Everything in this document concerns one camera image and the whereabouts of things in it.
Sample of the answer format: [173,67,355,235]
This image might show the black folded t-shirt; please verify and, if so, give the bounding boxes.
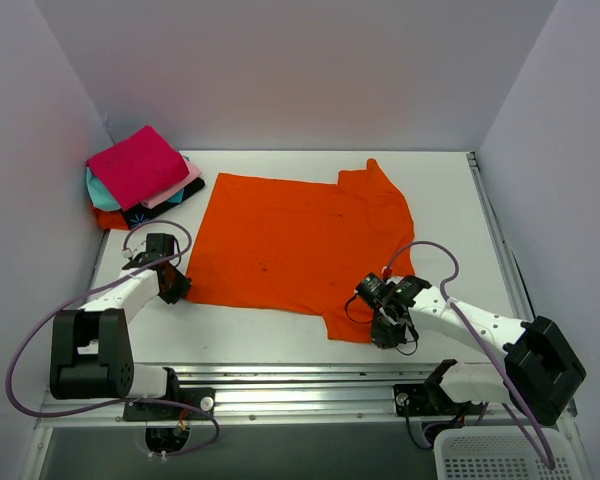
[122,178,205,229]

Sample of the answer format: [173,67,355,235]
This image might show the aluminium mounting rail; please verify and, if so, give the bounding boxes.
[34,362,579,429]

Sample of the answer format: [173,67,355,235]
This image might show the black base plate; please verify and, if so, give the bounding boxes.
[392,383,483,418]
[123,387,216,422]

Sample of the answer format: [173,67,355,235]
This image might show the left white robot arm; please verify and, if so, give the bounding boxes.
[49,233,191,419]

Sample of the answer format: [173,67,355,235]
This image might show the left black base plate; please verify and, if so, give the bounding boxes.
[123,387,216,422]

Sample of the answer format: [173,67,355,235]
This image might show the white plastic basket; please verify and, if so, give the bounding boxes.
[434,426,591,479]

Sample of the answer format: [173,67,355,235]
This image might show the orange t-shirt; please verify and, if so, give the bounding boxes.
[91,207,130,230]
[186,158,415,343]

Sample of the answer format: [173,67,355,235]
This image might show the teal folded t-shirt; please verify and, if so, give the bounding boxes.
[85,167,120,212]

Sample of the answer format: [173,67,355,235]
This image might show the orange folded t-shirt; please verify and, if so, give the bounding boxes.
[91,207,130,230]

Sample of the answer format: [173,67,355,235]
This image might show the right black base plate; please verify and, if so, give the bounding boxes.
[392,383,483,418]

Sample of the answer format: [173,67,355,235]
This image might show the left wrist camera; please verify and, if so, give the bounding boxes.
[121,241,146,260]

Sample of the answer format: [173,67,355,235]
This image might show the magenta folded t-shirt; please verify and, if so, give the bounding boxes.
[86,125,190,211]

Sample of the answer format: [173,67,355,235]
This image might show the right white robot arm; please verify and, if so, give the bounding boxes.
[355,273,586,426]

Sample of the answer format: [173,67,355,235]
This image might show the pink folded t-shirt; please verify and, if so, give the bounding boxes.
[141,155,201,209]

